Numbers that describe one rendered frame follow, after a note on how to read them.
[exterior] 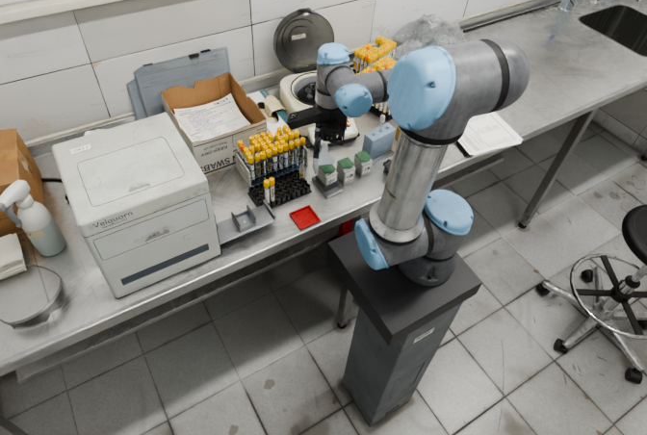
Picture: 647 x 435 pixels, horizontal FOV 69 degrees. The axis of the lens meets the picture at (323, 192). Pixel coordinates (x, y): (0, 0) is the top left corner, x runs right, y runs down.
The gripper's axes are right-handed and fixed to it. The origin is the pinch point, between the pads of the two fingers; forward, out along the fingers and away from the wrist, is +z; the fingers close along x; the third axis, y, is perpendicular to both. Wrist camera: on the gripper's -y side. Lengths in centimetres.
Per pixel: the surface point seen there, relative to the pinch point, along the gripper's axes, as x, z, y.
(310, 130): 19.5, 7.1, -5.4
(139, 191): -38, -17, -33
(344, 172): 2.3, 7.1, 8.1
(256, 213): -17.6, 8.5, -14.1
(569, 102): 64, 12, 89
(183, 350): -23, 100, -49
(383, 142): 17.2, 5.9, 18.9
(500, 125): 42, 11, 60
